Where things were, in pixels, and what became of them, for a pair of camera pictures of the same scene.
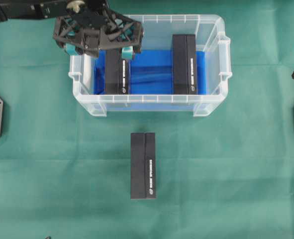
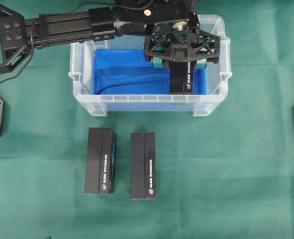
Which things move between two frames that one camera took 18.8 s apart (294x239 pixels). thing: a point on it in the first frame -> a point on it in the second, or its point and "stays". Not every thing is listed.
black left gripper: [98, 30] -> [182, 40]
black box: [117, 72] -> [100, 169]
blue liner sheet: [150, 72] stays
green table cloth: [58, 171] stays
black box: [143, 166] stays
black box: [184, 64] stays
